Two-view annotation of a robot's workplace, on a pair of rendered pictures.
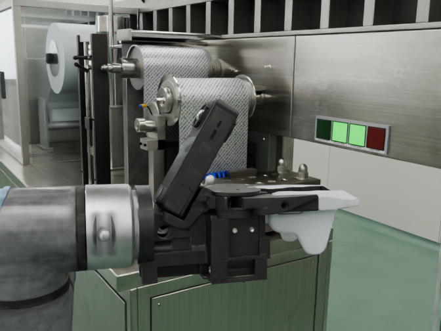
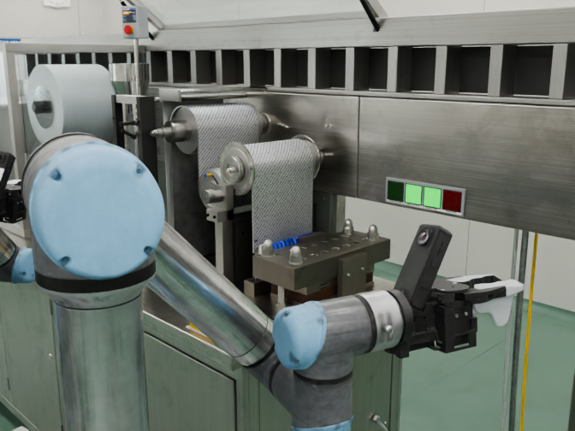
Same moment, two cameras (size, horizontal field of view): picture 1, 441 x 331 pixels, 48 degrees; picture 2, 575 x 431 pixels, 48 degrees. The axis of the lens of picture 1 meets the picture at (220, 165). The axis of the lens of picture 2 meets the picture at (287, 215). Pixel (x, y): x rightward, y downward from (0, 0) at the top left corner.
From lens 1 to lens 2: 0.50 m
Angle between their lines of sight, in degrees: 11
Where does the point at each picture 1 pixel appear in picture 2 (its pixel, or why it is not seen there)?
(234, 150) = (301, 214)
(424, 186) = (447, 221)
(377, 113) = (452, 178)
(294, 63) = (358, 123)
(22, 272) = (341, 359)
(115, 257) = (390, 342)
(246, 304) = not seen: hidden behind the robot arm
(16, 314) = (335, 387)
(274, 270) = not seen: hidden behind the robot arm
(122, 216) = (395, 315)
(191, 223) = (427, 313)
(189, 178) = (426, 283)
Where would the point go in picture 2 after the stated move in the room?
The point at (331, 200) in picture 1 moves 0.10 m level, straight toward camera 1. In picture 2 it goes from (512, 288) to (537, 317)
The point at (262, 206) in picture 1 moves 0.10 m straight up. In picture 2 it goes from (477, 298) to (482, 223)
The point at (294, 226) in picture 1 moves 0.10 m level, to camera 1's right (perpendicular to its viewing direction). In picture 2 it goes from (489, 308) to (555, 303)
